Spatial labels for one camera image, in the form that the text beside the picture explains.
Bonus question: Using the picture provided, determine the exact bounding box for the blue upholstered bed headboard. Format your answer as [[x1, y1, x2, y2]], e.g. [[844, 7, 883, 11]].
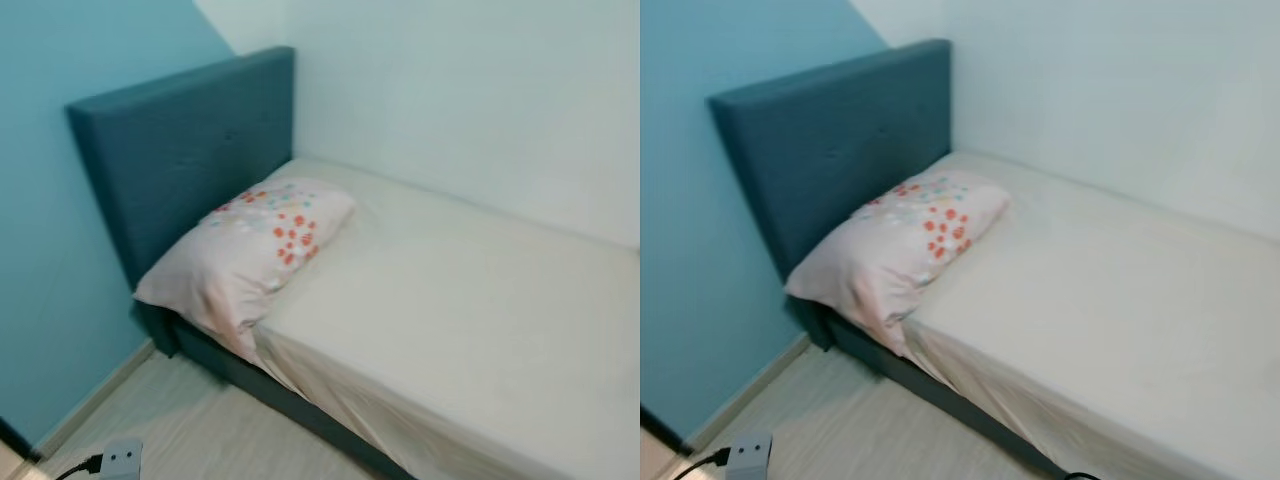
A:
[[707, 38, 953, 283], [65, 45, 296, 293]]

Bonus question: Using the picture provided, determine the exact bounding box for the pink pillow with coloured dots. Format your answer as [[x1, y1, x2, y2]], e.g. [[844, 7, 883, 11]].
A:
[[783, 170, 1011, 351], [133, 178, 357, 341]]

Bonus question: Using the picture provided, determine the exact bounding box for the dark blue bed frame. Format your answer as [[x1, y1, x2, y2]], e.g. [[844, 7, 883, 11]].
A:
[[133, 300, 416, 480], [790, 295, 1076, 480]]

